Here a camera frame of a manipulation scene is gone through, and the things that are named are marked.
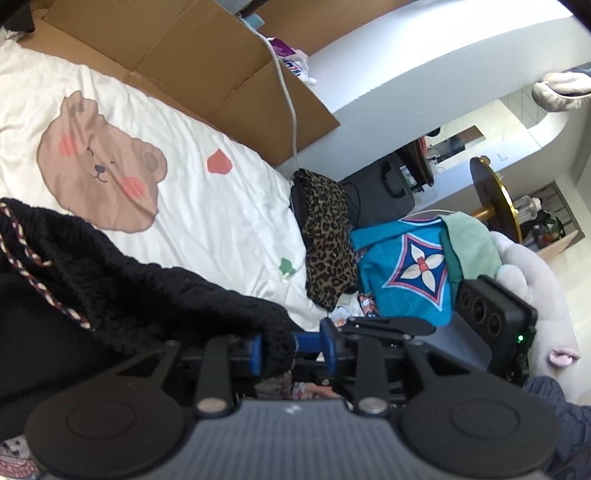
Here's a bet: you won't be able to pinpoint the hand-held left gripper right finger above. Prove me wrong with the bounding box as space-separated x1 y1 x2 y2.
318 318 465 415

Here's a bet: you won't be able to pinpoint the teal printed cloth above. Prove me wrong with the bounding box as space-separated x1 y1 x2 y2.
349 217 455 328

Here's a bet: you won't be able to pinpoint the black bag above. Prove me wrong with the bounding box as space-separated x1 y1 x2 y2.
342 152 416 229

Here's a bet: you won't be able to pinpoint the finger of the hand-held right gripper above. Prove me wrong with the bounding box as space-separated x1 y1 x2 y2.
339 316 438 339

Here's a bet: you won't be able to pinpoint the orange patterned cloth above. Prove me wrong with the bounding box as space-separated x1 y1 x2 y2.
358 291 382 319

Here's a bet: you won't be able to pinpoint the purple white packet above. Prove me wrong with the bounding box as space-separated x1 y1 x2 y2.
268 37 319 86

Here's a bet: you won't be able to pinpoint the pale pink plush toy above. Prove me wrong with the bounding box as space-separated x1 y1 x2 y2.
488 230 581 407

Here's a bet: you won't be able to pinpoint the brown cardboard panel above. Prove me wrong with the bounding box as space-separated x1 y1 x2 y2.
252 0 416 57

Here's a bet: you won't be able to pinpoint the flat cardboard sheet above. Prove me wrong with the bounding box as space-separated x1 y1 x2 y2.
18 0 342 167

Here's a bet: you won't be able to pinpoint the small cardboard box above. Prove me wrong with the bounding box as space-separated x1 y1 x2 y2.
538 231 579 262

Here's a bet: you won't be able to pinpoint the green cloth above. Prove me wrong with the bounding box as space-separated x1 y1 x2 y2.
438 213 503 283

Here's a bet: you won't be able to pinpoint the beige fuzzy cloth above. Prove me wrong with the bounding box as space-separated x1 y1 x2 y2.
531 65 591 112

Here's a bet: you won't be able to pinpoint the cream bear print bed sheet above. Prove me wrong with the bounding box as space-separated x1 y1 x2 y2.
0 39 334 334

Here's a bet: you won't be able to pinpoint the person's grey blue pants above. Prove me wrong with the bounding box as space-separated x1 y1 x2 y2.
524 376 591 480

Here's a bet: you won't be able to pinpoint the black knit garment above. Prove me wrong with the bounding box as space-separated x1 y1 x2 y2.
0 198 298 439

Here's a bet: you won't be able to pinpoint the round gold rim table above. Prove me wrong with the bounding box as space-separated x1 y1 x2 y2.
470 156 525 245

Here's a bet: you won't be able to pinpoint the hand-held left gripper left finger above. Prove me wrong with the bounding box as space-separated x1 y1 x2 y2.
108 335 265 417

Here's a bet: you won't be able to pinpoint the leopard print cloth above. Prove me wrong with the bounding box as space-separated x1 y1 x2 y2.
290 168 359 312

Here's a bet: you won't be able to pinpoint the white cable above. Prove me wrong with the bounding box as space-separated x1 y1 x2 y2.
238 13 301 174

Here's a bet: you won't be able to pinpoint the bear pattern woven cloth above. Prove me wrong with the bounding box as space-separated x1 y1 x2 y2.
0 371 345 480

